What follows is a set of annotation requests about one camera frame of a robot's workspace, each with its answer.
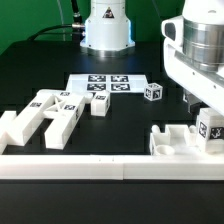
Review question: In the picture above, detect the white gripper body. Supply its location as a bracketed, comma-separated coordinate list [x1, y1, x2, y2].
[161, 16, 224, 115]

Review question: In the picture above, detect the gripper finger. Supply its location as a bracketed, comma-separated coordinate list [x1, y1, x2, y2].
[187, 93, 201, 114]

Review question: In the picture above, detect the white chair seat part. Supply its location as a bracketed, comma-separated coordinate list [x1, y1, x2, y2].
[149, 124, 200, 156]

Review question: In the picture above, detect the white chair back part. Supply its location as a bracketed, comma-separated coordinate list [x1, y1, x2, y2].
[7, 90, 93, 150]

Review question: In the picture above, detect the white chair side bar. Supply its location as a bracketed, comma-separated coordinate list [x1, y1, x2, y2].
[0, 111, 17, 155]

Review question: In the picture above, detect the white tagged cube far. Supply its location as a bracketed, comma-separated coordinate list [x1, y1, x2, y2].
[183, 89, 188, 103]

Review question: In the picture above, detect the white tagged cube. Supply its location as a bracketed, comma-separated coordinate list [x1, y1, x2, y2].
[144, 83, 163, 101]
[183, 89, 188, 103]

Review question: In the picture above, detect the white tagged cube near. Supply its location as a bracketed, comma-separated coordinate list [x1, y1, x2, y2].
[144, 83, 163, 101]

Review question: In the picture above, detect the white U-shaped fence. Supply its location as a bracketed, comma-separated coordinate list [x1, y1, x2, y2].
[0, 152, 224, 180]

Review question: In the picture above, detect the white base tag plate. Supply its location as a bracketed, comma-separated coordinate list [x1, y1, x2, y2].
[66, 74, 147, 93]

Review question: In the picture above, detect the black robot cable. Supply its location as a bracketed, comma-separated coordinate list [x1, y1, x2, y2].
[27, 0, 88, 42]

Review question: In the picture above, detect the grey thin cable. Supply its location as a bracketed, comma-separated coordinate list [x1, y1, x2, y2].
[56, 0, 66, 42]

